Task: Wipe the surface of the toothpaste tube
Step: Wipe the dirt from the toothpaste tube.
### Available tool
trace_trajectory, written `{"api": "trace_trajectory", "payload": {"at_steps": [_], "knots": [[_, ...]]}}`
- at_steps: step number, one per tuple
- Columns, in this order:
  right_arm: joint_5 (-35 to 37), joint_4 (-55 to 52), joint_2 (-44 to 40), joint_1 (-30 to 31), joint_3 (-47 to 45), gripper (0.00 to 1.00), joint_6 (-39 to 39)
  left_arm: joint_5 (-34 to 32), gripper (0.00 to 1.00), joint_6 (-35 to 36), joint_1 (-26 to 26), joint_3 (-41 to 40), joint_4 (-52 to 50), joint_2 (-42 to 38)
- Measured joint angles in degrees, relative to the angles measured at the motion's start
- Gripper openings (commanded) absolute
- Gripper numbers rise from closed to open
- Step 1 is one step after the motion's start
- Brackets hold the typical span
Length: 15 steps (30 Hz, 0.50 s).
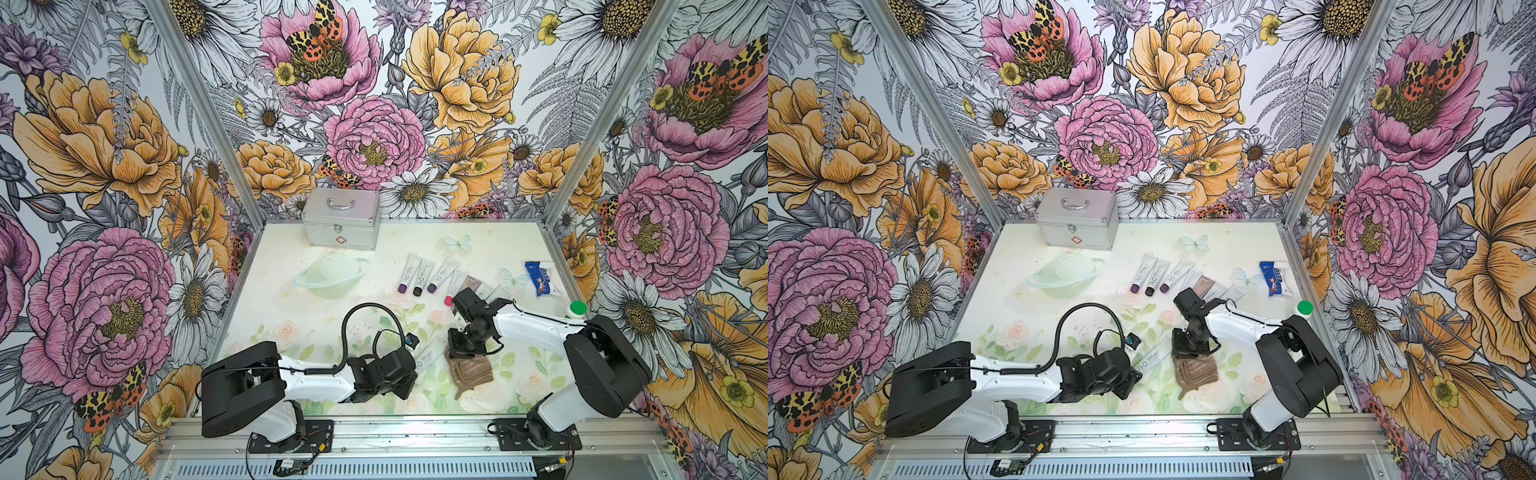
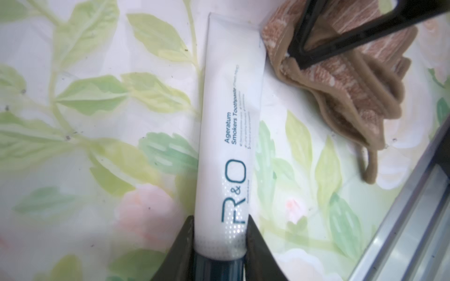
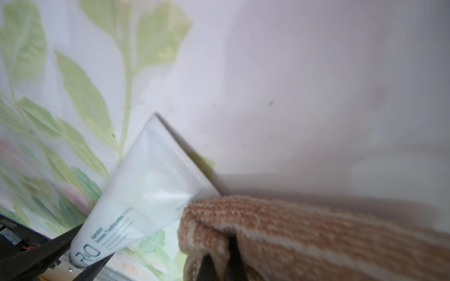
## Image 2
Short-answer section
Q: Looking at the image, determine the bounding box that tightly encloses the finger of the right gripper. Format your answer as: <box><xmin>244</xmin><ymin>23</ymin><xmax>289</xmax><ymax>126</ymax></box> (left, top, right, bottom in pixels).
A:
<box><xmin>288</xmin><ymin>0</ymin><xmax>450</xmax><ymax>70</ymax></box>

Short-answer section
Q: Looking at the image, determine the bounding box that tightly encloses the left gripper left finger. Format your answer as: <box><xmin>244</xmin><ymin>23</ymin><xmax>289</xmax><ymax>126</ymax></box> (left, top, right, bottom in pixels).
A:
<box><xmin>151</xmin><ymin>215</ymin><xmax>194</xmax><ymax>281</ymax></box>

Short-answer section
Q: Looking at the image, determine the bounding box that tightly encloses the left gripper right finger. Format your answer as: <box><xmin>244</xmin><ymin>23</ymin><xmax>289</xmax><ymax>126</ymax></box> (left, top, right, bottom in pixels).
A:
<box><xmin>245</xmin><ymin>216</ymin><xmax>288</xmax><ymax>281</ymax></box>

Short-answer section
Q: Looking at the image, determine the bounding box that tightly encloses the dark green cap toothpaste tube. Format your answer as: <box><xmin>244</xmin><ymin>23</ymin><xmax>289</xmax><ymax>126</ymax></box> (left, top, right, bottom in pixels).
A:
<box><xmin>193</xmin><ymin>14</ymin><xmax>266</xmax><ymax>281</ymax></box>

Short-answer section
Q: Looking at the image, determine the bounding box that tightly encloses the aluminium front rail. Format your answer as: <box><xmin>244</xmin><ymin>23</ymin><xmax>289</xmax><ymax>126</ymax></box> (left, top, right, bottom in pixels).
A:
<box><xmin>350</xmin><ymin>119</ymin><xmax>450</xmax><ymax>281</ymax></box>

